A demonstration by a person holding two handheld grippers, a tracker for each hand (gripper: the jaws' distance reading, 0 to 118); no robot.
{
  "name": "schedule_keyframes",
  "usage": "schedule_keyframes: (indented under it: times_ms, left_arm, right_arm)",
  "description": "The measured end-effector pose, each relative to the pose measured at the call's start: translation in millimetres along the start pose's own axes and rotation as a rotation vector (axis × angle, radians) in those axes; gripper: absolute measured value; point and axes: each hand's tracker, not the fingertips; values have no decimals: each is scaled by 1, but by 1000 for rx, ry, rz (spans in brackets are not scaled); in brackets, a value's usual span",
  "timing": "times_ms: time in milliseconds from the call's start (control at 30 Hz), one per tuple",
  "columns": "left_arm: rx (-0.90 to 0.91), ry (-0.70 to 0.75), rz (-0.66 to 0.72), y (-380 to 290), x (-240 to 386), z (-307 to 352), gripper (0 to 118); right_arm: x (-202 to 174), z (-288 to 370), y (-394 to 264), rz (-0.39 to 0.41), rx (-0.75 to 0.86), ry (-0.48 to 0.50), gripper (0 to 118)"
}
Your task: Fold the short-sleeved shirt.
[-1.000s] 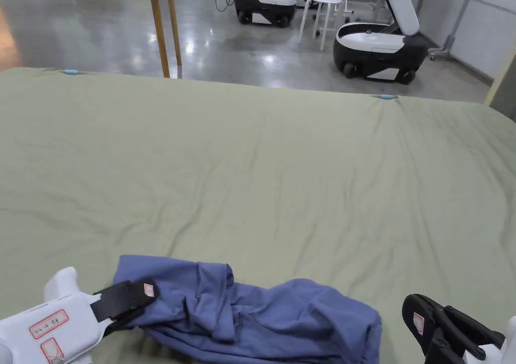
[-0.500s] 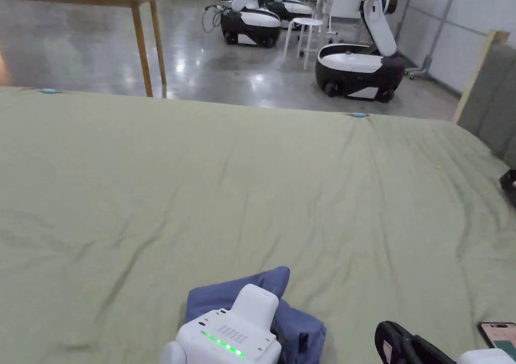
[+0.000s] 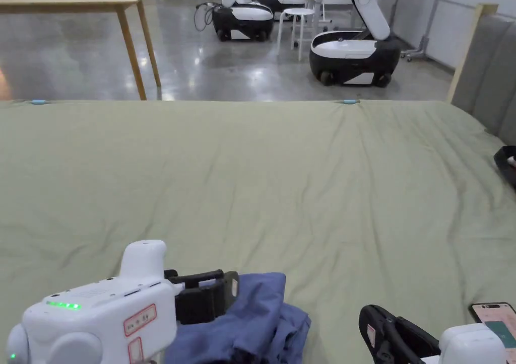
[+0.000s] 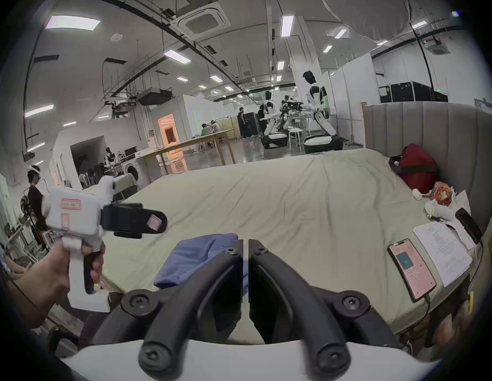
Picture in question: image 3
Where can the smartphone with lit screen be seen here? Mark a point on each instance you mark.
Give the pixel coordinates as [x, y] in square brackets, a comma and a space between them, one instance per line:
[498, 317]

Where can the grey padded headboard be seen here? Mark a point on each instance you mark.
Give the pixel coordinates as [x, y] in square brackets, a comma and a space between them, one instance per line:
[489, 70]

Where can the black tray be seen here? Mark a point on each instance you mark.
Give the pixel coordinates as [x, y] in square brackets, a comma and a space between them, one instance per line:
[504, 164]

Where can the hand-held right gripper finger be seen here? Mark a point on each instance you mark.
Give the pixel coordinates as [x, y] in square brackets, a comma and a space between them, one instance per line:
[377, 331]
[415, 342]

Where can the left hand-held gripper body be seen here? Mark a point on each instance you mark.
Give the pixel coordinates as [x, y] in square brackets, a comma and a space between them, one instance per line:
[96, 319]

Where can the bed with pale green sheet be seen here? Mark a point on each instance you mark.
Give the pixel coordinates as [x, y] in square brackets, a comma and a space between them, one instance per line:
[258, 186]

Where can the blue sheet clip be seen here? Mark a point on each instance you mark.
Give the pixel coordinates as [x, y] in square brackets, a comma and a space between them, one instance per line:
[349, 102]
[39, 102]

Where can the blue garment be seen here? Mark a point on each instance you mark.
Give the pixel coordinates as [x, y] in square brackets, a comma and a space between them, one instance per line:
[262, 319]

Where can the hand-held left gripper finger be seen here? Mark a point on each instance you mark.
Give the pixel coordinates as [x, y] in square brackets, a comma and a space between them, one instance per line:
[193, 277]
[205, 303]

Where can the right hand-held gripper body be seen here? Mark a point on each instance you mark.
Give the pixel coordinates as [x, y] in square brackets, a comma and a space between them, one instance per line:
[471, 344]

